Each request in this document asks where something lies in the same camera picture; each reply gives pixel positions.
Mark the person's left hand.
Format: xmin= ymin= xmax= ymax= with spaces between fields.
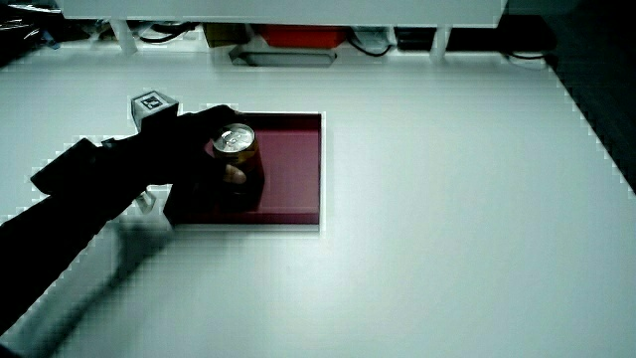
xmin=101 ymin=89 xmax=248 ymax=226

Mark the gold red bull can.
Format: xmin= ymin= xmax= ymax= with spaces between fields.
xmin=212 ymin=122 xmax=265 ymax=203

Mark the dark red rectangular plate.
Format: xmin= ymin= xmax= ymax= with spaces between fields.
xmin=167 ymin=111 xmax=323 ymax=228

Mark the olive brown box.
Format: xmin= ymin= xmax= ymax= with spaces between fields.
xmin=202 ymin=22 xmax=251 ymax=49

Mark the grey flat tray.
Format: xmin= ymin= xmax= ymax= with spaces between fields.
xmin=229 ymin=46 xmax=339 ymax=69

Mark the red box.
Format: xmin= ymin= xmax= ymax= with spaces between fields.
xmin=256 ymin=24 xmax=349 ymax=50

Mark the white shelf unit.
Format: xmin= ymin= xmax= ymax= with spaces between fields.
xmin=54 ymin=0 xmax=509 ymax=62

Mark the black box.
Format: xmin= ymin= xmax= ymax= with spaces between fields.
xmin=394 ymin=26 xmax=438 ymax=52

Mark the black cable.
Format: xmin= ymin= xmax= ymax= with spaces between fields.
xmin=502 ymin=48 xmax=553 ymax=64
xmin=137 ymin=21 xmax=201 ymax=45

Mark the white device with cable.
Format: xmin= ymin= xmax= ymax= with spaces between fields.
xmin=346 ymin=26 xmax=396 ymax=58

